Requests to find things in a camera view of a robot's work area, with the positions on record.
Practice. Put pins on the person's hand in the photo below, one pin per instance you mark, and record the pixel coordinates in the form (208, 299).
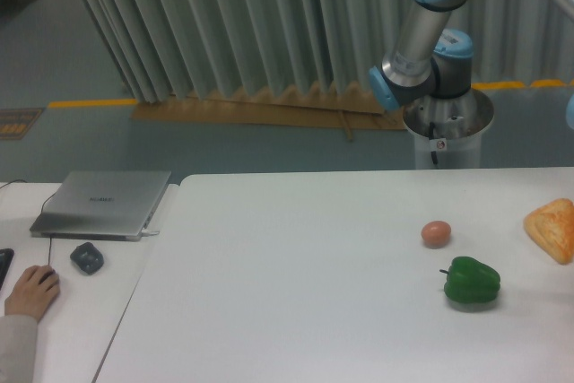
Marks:
(28, 298)

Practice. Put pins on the black computer mouse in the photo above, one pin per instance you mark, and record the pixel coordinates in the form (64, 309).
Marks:
(47, 278)

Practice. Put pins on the beige sleeved forearm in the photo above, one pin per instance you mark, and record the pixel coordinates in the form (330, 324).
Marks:
(18, 348)

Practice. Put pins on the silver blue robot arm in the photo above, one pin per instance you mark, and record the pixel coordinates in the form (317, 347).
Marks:
(428, 74)

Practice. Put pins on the black keyboard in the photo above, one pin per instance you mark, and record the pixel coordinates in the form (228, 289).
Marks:
(6, 259)

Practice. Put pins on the silver closed laptop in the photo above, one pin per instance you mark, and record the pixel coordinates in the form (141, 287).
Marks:
(102, 204)

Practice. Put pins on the brown floor sign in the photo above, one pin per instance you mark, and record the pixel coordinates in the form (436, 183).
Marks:
(15, 123)

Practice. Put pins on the grey-green pleated curtain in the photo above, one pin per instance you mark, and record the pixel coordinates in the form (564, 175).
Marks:
(178, 47)

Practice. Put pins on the brown cardboard sheet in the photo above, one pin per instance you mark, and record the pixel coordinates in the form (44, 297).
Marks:
(194, 110)

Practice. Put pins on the brown egg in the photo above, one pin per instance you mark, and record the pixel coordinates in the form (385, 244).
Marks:
(436, 234)

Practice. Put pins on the green bell pepper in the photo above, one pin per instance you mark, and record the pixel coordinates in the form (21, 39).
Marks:
(469, 281)

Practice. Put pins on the orange bread loaf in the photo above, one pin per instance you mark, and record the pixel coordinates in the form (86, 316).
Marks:
(551, 228)

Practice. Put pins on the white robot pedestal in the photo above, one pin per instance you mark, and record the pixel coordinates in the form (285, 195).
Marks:
(453, 141)

